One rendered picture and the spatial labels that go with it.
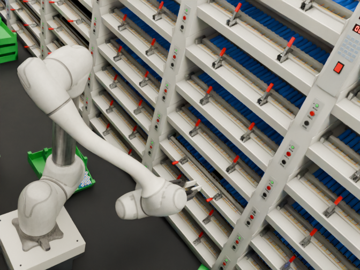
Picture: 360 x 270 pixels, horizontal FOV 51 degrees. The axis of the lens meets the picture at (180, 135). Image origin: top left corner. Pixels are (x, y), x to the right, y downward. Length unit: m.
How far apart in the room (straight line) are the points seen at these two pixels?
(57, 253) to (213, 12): 1.23
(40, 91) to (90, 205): 1.15
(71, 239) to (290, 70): 1.20
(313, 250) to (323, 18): 0.87
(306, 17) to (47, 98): 0.88
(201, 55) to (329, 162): 0.70
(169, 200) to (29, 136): 1.60
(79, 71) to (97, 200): 1.12
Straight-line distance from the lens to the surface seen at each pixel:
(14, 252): 1.85
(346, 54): 1.27
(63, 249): 1.84
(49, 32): 3.08
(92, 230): 2.23
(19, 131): 2.76
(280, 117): 1.48
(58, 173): 1.76
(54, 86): 1.33
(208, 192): 1.88
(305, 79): 1.37
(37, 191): 1.69
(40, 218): 1.71
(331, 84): 1.30
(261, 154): 1.58
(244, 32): 1.52
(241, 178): 1.72
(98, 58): 2.44
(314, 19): 1.32
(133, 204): 1.42
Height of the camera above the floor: 1.83
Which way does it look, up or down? 39 degrees down
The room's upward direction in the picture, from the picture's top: 18 degrees clockwise
